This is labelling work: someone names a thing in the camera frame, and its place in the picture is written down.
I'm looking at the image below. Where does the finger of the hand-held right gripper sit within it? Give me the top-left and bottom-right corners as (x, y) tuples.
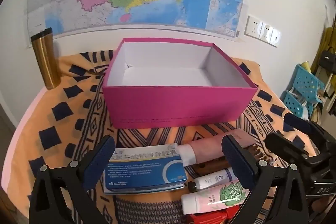
(264, 133), (311, 165)
(285, 113), (319, 135)

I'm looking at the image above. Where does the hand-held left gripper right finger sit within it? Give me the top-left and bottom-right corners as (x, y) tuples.
(221, 134), (309, 224)

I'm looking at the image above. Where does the red packet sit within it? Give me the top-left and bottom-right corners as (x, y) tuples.
(188, 207), (242, 224)

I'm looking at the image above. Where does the yellow hanging garment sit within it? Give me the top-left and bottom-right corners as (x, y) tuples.
(311, 27), (336, 73)

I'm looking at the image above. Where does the pink tube green leaf print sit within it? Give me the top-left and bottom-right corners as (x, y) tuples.
(181, 179), (250, 215)

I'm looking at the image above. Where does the white wall socket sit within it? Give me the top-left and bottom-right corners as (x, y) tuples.
(245, 15), (263, 38)
(260, 21), (273, 42)

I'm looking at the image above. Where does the gold thermos bottle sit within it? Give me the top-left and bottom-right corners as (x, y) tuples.
(31, 28), (61, 90)

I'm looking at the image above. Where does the pink cardboard box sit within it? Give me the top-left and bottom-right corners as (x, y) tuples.
(102, 38), (259, 129)

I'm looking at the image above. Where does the large pink tube white cap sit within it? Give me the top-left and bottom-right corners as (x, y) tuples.
(178, 128), (253, 167)

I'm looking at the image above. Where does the brown wooden comb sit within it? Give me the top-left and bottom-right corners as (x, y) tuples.
(193, 144), (266, 178)

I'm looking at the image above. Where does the blue white medicine box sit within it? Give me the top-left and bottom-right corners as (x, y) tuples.
(103, 144), (189, 195)

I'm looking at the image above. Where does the black handbag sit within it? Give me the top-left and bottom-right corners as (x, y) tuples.
(318, 48), (336, 70)

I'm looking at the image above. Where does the orange patterned blanket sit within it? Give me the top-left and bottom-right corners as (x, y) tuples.
(12, 49), (313, 224)

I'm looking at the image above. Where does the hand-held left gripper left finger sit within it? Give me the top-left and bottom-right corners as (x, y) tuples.
(28, 135), (116, 224)

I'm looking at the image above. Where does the small white tube black cap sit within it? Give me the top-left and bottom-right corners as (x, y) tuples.
(188, 168), (237, 192)

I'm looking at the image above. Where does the blue perforated plastic rack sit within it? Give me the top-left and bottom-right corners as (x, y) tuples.
(280, 63), (326, 119)

